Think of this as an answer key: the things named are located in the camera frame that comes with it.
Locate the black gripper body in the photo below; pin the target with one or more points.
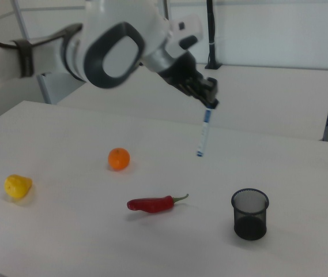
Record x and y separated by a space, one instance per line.
181 72

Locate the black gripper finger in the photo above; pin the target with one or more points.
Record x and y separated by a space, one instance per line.
198 89
212 92

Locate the blue and white marker pen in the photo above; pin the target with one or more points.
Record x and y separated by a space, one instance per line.
204 132

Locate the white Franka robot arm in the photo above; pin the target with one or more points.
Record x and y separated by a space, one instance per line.
109 29

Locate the black mesh pen cup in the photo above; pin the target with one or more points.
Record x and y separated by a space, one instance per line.
250 225

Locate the white side table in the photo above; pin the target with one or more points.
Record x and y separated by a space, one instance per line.
253 98

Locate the black pole stand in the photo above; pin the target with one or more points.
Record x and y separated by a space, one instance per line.
212 34

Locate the orange mandarin fruit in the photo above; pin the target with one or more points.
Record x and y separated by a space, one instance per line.
118 158

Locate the red chili pepper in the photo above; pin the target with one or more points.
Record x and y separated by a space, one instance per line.
152 204

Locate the grey metal partition post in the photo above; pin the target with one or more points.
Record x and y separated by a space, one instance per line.
166 8
22 20

